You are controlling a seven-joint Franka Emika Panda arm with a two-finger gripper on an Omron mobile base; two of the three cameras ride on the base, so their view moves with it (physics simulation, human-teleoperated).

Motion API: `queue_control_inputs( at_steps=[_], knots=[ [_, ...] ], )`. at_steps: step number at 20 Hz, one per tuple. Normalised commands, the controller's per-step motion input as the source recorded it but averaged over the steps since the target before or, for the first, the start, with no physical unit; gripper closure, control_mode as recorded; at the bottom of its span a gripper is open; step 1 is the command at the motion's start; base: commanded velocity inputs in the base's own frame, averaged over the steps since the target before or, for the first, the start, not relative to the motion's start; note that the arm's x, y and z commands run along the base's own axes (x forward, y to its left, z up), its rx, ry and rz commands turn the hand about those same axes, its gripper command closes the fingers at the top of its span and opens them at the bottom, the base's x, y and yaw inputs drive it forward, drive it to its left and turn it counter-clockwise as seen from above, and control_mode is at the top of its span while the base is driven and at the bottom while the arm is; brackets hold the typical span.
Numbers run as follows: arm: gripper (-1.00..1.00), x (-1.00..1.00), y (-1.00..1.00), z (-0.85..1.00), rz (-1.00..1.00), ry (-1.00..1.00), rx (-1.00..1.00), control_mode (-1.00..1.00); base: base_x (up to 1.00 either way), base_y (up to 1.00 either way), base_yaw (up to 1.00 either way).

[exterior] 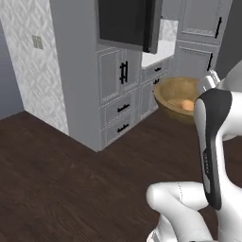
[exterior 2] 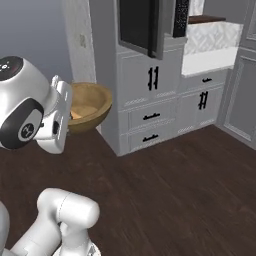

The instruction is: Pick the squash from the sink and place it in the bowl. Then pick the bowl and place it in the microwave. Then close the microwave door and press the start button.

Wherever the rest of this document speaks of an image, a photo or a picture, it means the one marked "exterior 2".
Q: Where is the black cupboard door handle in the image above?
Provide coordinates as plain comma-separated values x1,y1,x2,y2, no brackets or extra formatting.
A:
153,65,160,91
197,92,205,111
202,90,209,110
147,67,154,92

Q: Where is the tall grey cupboard door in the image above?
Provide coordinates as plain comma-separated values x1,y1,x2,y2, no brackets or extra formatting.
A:
222,53,256,143

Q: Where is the dark wooden shelf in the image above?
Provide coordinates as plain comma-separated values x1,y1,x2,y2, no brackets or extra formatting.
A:
187,14,228,25

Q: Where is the yellow orange squash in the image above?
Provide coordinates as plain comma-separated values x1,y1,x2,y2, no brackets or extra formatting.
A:
70,105,98,121

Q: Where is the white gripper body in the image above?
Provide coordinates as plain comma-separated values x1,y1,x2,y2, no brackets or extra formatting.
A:
49,74,74,118

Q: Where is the small grey cupboard door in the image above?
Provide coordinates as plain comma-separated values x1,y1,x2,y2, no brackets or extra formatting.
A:
203,85,225,128
177,90,205,135

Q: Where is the brown wooden bowl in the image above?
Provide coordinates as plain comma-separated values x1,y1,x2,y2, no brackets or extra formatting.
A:
67,81,114,135

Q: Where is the black glass microwave door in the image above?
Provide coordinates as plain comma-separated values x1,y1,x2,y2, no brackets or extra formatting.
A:
116,0,167,61

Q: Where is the grey microwave oven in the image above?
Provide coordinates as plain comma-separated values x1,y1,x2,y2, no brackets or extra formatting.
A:
161,0,191,40

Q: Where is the small grey drawer front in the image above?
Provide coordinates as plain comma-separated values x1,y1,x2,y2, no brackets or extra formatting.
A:
184,70,228,92

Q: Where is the grey cupboard carcass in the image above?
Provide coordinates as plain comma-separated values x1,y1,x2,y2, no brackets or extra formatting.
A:
88,0,188,158

